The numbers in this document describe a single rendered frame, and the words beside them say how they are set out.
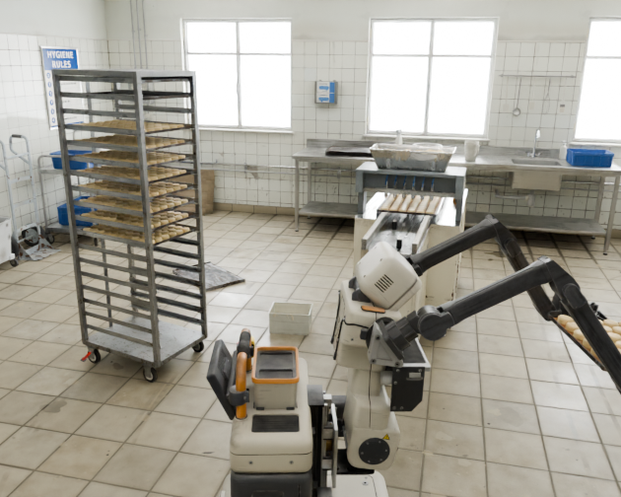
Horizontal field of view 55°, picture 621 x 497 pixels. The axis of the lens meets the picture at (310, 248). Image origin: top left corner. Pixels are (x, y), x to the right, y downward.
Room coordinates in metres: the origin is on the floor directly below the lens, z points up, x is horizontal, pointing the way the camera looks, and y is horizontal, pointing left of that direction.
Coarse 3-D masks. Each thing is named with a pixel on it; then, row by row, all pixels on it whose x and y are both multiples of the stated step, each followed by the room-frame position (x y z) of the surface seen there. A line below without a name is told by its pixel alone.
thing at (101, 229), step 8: (96, 232) 3.50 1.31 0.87; (104, 232) 3.46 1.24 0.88; (112, 232) 3.49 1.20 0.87; (120, 232) 3.46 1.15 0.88; (128, 232) 3.47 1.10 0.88; (136, 232) 3.49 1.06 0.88; (160, 232) 3.50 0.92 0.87; (168, 232) 3.48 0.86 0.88; (176, 232) 3.49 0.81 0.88; (184, 232) 3.55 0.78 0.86; (136, 240) 3.33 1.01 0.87; (144, 240) 3.31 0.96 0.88; (152, 240) 3.31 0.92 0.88; (160, 240) 3.33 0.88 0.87
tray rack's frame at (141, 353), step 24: (72, 72) 3.41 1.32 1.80; (96, 72) 3.32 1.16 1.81; (120, 72) 3.24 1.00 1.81; (144, 72) 3.24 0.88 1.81; (168, 72) 3.40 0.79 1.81; (192, 72) 3.58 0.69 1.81; (72, 192) 3.50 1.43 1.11; (72, 216) 3.49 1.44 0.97; (72, 240) 3.48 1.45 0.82; (96, 336) 3.54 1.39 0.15; (144, 336) 3.55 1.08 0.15; (168, 336) 3.55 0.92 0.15; (192, 336) 3.56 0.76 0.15; (144, 360) 3.24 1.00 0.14; (168, 360) 3.27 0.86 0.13
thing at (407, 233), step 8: (384, 224) 3.87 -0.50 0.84; (392, 224) 3.74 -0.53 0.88; (400, 224) 3.88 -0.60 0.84; (408, 224) 3.88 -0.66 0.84; (416, 224) 3.88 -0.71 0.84; (384, 232) 3.68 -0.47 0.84; (392, 232) 3.68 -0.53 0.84; (400, 232) 3.68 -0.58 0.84; (408, 232) 3.69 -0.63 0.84; (416, 232) 3.69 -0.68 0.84; (376, 240) 3.50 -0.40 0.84; (384, 240) 3.50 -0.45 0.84; (392, 240) 3.50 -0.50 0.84; (400, 240) 3.33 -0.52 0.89; (408, 240) 3.51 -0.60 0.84; (424, 240) 3.52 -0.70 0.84; (368, 248) 3.32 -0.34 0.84; (400, 248) 3.33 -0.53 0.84; (408, 248) 3.33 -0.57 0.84; (424, 248) 3.54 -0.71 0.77; (424, 272) 3.66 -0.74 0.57; (424, 280) 3.71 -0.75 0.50; (424, 288) 3.75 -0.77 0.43; (416, 296) 3.26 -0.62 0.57; (424, 296) 3.79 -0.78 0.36; (408, 304) 3.25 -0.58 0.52; (416, 304) 3.29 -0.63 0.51; (424, 304) 3.84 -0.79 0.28; (400, 312) 3.26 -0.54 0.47; (408, 312) 3.25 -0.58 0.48
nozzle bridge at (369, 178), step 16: (368, 176) 4.11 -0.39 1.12; (384, 176) 4.08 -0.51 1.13; (400, 176) 4.05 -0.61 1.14; (416, 176) 4.02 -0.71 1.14; (432, 176) 3.91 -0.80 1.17; (448, 176) 3.87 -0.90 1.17; (464, 176) 3.92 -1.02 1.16; (384, 192) 4.03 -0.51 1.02; (400, 192) 4.00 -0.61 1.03; (416, 192) 3.97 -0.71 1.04; (432, 192) 3.94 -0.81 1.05; (448, 192) 3.93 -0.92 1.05
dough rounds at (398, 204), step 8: (392, 200) 4.23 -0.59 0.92; (400, 200) 4.25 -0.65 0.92; (408, 200) 4.24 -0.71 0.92; (416, 200) 4.24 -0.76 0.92; (424, 200) 4.25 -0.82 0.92; (440, 200) 4.34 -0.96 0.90; (384, 208) 3.99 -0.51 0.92; (392, 208) 3.99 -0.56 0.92; (400, 208) 3.99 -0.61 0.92; (408, 208) 4.07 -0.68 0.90; (416, 208) 4.06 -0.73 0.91; (424, 208) 4.00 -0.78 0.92; (432, 208) 4.01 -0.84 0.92
